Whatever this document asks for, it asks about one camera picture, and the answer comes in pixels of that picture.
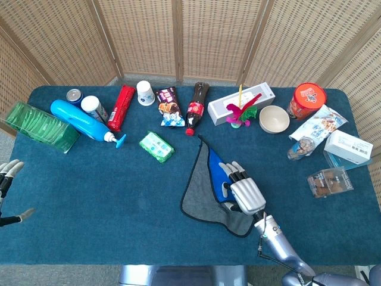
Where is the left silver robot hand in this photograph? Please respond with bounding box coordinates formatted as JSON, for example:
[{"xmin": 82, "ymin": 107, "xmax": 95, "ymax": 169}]
[{"xmin": 0, "ymin": 159, "xmax": 36, "ymax": 228}]

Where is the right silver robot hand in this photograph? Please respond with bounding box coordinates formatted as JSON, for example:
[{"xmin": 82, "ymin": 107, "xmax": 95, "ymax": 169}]
[{"xmin": 218, "ymin": 160, "xmax": 267, "ymax": 216}]

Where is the grey cloth with black trim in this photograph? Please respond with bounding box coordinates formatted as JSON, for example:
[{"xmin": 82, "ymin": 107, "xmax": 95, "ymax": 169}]
[{"xmin": 180, "ymin": 135, "xmax": 260, "ymax": 238}]

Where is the green transparent packet box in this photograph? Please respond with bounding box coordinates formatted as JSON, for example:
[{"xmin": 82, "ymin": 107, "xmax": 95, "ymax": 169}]
[{"xmin": 5, "ymin": 101, "xmax": 80, "ymax": 154}]

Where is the clear plastic snack cup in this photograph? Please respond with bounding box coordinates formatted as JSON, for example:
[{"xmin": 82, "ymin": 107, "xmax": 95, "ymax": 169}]
[{"xmin": 286, "ymin": 135, "xmax": 316, "ymax": 161}]

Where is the beige bowl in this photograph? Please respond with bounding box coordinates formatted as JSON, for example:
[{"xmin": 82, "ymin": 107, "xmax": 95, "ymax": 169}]
[{"xmin": 258, "ymin": 105, "xmax": 291, "ymax": 135}]

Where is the clear box of brown cookies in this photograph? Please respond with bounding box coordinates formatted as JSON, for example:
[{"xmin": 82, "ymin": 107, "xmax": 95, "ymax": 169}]
[{"xmin": 307, "ymin": 166, "xmax": 355, "ymax": 199}]

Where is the colourful feather shuttlecock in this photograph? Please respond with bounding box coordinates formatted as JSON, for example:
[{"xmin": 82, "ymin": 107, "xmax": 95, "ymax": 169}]
[{"xmin": 225, "ymin": 83, "xmax": 263, "ymax": 129}]

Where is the blue detergent pump bottle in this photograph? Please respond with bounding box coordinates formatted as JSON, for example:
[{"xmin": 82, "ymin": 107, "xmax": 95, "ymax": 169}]
[{"xmin": 49, "ymin": 99, "xmax": 127, "ymax": 149}]

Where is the long white cardboard box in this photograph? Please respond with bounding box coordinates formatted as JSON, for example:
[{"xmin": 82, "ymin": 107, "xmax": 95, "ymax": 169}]
[{"xmin": 207, "ymin": 82, "xmax": 276, "ymax": 127}]

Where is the clear flat plastic box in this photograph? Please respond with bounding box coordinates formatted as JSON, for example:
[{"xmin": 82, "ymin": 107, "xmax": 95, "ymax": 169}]
[{"xmin": 323, "ymin": 150, "xmax": 373, "ymax": 171}]

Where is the blue table cloth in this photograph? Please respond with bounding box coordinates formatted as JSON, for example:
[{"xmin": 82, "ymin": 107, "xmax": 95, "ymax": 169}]
[{"xmin": 0, "ymin": 85, "xmax": 381, "ymax": 266}]

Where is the white and blue snack bag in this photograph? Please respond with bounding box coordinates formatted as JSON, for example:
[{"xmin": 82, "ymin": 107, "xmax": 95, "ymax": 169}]
[{"xmin": 288, "ymin": 104, "xmax": 348, "ymax": 144}]

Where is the cola bottle with red cap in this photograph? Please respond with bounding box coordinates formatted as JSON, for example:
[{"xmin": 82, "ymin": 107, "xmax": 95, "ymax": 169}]
[{"xmin": 185, "ymin": 82, "xmax": 210, "ymax": 136}]

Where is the silver top drink can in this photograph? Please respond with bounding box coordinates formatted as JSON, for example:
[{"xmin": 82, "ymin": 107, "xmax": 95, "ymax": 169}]
[{"xmin": 65, "ymin": 88, "xmax": 83, "ymax": 108}]

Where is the green wet wipes pack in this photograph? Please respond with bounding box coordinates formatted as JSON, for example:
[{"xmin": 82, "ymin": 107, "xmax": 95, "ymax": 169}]
[{"xmin": 139, "ymin": 130, "xmax": 176, "ymax": 164}]

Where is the white cylindrical canister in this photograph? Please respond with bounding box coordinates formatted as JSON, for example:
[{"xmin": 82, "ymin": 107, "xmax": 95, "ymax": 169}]
[{"xmin": 80, "ymin": 95, "xmax": 110, "ymax": 123}]

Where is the small white blue snack packet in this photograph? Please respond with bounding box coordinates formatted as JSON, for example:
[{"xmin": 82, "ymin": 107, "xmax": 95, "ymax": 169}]
[{"xmin": 160, "ymin": 111, "xmax": 186, "ymax": 128}]

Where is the grey robot torso base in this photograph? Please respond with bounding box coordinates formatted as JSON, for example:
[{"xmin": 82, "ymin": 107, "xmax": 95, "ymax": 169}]
[{"xmin": 118, "ymin": 264, "xmax": 248, "ymax": 286}]

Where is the small white barcode box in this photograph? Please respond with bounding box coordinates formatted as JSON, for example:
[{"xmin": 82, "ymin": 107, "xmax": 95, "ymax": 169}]
[{"xmin": 323, "ymin": 129, "xmax": 374, "ymax": 165}]

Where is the orange instant noodle tub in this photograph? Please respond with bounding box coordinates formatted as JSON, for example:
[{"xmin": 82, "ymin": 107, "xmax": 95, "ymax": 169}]
[{"xmin": 286, "ymin": 82, "xmax": 327, "ymax": 121}]

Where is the brown chocolate snack bag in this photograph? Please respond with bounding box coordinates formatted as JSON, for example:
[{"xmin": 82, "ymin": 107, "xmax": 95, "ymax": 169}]
[{"xmin": 155, "ymin": 86, "xmax": 182, "ymax": 120}]

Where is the red biscuit packet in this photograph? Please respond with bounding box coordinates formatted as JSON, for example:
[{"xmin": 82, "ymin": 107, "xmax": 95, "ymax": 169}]
[{"xmin": 107, "ymin": 85, "xmax": 136, "ymax": 133}]

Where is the white flower print paper cup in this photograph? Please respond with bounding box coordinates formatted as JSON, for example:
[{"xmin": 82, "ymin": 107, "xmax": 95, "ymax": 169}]
[{"xmin": 136, "ymin": 80, "xmax": 156, "ymax": 107}]

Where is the woven rattan folding screen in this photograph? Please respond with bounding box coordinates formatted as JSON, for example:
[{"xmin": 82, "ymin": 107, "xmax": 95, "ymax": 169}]
[{"xmin": 0, "ymin": 0, "xmax": 381, "ymax": 209}]

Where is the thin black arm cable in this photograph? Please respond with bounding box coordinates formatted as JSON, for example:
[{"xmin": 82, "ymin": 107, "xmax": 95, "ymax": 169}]
[{"xmin": 257, "ymin": 212, "xmax": 301, "ymax": 271}]

